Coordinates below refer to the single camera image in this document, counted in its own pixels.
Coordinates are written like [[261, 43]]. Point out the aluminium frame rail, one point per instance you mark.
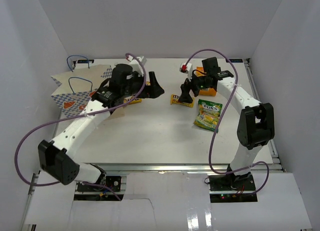
[[117, 167]]

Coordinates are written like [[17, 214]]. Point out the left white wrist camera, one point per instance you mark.
[[135, 64]]

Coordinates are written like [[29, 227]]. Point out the green fox's candy bag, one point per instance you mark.
[[208, 114]]

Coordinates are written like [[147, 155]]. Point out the blue checkered paper bag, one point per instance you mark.
[[76, 87]]

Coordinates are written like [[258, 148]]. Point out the orange gummy candy bag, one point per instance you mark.
[[199, 72]]

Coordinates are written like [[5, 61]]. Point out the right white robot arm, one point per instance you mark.
[[256, 120]]

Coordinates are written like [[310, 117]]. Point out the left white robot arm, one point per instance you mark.
[[56, 157]]

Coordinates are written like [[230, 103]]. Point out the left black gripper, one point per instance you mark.
[[155, 89]]

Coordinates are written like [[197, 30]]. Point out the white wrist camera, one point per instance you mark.
[[135, 64], [186, 68]]

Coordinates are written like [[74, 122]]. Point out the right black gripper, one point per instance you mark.
[[186, 88]]

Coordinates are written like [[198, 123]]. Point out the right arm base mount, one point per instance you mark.
[[222, 189]]

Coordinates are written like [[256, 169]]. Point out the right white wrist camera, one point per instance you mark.
[[186, 68]]

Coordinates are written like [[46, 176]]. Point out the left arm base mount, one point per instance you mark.
[[112, 182]]

